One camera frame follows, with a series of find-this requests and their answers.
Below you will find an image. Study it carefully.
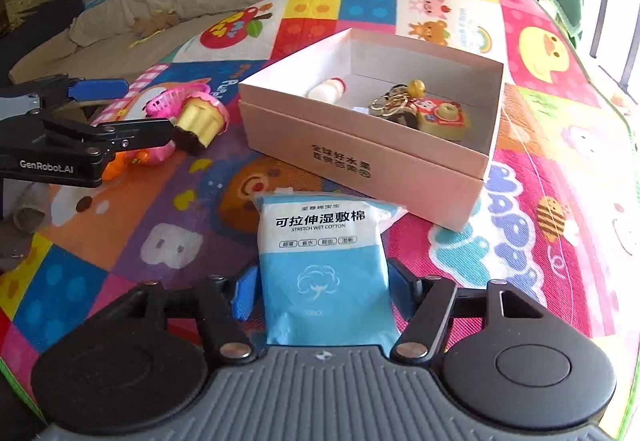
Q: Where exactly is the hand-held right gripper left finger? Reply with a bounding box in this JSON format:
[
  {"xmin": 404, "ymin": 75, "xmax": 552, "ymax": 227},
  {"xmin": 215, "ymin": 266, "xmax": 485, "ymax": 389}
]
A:
[{"xmin": 129, "ymin": 265, "xmax": 261, "ymax": 365}]

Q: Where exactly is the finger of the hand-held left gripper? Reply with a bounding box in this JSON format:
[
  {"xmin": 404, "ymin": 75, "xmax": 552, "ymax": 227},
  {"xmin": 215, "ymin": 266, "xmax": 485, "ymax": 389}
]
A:
[
  {"xmin": 37, "ymin": 75, "xmax": 130, "ymax": 110},
  {"xmin": 44, "ymin": 114, "xmax": 176, "ymax": 157}
]

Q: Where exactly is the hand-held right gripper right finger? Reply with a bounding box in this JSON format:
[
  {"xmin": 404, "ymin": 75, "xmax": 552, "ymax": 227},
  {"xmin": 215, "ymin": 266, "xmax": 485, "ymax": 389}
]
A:
[{"xmin": 387, "ymin": 258, "xmax": 546, "ymax": 364}]

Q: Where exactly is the pink plastic toy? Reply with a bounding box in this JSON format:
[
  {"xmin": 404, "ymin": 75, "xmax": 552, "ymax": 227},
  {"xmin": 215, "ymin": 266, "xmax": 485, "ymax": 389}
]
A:
[{"xmin": 135, "ymin": 141, "xmax": 178, "ymax": 165}]

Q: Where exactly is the pink toy basket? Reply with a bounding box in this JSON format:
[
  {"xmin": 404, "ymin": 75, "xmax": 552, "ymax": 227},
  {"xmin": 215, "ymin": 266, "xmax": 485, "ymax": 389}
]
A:
[{"xmin": 145, "ymin": 84, "xmax": 211, "ymax": 119}]

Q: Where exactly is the orange plastic toy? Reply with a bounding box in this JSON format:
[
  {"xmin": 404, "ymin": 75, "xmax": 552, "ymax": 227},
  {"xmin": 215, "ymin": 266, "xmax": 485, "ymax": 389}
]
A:
[{"xmin": 102, "ymin": 148, "xmax": 151, "ymax": 180}]

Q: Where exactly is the toy cupcake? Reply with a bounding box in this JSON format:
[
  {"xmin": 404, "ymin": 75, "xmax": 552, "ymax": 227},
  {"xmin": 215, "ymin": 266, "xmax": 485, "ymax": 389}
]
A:
[{"xmin": 172, "ymin": 91, "xmax": 230, "ymax": 154}]

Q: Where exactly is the blue white cotton pad packet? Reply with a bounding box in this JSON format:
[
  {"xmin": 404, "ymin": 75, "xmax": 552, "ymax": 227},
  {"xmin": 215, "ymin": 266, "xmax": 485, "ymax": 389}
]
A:
[{"xmin": 252, "ymin": 194, "xmax": 408, "ymax": 347}]

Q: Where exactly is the pink cardboard box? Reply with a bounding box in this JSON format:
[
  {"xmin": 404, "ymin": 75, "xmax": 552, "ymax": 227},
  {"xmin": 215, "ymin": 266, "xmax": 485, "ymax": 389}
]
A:
[{"xmin": 237, "ymin": 27, "xmax": 505, "ymax": 231}]

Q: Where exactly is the brown plush toy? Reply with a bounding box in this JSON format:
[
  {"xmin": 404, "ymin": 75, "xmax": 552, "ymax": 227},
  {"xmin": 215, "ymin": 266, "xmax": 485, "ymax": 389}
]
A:
[{"xmin": 131, "ymin": 14, "xmax": 181, "ymax": 40}]

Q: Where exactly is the beige sofa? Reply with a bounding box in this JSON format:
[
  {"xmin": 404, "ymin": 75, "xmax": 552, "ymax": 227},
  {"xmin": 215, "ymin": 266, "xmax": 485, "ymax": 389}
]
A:
[{"xmin": 9, "ymin": 0, "xmax": 393, "ymax": 87}]

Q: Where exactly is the small white toy bottle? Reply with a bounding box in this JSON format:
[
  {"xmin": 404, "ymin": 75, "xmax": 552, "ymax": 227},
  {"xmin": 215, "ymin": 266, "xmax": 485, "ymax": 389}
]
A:
[{"xmin": 306, "ymin": 77, "xmax": 348, "ymax": 103}]

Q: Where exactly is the colourful cartoon play mat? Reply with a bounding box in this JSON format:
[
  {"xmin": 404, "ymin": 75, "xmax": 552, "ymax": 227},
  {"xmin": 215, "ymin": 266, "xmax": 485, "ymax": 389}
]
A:
[{"xmin": 0, "ymin": 0, "xmax": 640, "ymax": 441}]

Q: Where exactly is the metal key ring bunch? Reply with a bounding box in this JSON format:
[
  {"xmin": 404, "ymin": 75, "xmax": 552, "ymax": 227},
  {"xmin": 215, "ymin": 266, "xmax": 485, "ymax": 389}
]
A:
[{"xmin": 367, "ymin": 84, "xmax": 416, "ymax": 123}]

